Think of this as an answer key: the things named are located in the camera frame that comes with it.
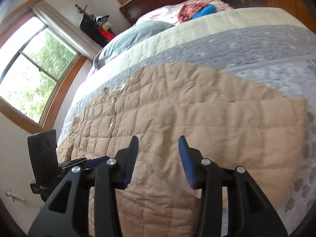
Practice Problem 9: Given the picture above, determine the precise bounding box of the beige quilted down jacket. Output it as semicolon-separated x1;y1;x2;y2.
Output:
57;62;308;236

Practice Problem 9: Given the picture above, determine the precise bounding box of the black coat rack with clothes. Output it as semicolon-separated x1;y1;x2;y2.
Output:
75;4;116;47

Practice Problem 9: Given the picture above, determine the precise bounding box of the striped beige curtain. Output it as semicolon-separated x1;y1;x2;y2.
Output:
31;1;102;60

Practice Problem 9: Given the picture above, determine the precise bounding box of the grey pillow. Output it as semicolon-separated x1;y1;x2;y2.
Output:
93;21;174;70

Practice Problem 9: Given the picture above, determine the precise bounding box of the grey floral bed quilt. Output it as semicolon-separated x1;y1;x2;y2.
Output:
58;8;315;233

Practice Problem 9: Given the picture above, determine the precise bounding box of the red patterned cloth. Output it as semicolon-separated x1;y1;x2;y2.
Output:
177;2;209;23

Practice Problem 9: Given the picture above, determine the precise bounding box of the blue cloth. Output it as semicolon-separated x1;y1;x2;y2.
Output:
191;4;217;19

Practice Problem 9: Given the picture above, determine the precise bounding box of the side window wooden frame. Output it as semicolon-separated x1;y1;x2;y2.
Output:
1;0;87;134

